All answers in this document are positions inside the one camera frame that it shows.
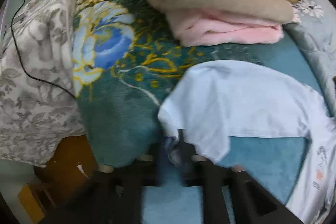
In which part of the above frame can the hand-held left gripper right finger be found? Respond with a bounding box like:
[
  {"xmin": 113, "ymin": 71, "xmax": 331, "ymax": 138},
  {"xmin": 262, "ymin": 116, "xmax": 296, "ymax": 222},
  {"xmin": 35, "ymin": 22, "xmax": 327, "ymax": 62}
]
[{"xmin": 178, "ymin": 129, "xmax": 302, "ymax": 224}]

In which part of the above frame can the folded pink cloth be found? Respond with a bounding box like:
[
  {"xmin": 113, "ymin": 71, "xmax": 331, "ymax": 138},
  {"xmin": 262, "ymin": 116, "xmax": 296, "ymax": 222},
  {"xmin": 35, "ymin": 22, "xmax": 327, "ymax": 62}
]
[{"xmin": 165, "ymin": 7, "xmax": 285, "ymax": 46}]

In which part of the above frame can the black cable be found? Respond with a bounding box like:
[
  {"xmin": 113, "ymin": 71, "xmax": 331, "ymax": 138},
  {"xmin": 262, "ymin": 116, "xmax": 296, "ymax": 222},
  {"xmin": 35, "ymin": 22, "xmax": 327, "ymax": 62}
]
[{"xmin": 10, "ymin": 0, "xmax": 78, "ymax": 100}]

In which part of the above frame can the wooden stool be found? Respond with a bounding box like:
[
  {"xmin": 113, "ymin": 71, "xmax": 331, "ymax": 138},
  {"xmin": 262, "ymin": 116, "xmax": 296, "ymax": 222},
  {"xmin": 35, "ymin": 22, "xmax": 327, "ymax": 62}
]
[{"xmin": 18, "ymin": 182, "xmax": 57, "ymax": 223}]

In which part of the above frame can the grey-blue floral duvet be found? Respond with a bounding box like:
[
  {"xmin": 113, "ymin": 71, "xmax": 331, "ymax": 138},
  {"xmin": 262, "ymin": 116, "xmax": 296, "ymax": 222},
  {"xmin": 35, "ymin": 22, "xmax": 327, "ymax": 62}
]
[{"xmin": 285, "ymin": 0, "xmax": 336, "ymax": 117}]

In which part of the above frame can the teal floral blanket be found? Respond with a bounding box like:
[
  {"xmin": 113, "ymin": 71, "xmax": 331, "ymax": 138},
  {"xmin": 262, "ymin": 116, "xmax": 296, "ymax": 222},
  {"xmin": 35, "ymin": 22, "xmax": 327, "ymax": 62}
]
[{"xmin": 72, "ymin": 0, "xmax": 331, "ymax": 224}]

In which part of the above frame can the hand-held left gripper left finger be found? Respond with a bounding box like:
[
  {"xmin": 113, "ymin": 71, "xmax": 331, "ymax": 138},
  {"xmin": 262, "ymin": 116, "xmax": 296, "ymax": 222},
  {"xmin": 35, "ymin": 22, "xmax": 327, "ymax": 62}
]
[{"xmin": 45, "ymin": 135, "xmax": 182, "ymax": 224}]

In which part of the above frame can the grey floral cloth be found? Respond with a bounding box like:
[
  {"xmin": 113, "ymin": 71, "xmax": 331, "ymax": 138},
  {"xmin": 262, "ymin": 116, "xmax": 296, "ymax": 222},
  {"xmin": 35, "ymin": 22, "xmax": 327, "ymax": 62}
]
[{"xmin": 0, "ymin": 0, "xmax": 87, "ymax": 168}]

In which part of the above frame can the light blue shirt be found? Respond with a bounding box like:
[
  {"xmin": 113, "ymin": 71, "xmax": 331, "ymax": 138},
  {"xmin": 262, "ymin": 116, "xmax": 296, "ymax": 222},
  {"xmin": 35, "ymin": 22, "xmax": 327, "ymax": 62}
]
[{"xmin": 157, "ymin": 60, "xmax": 336, "ymax": 224}]

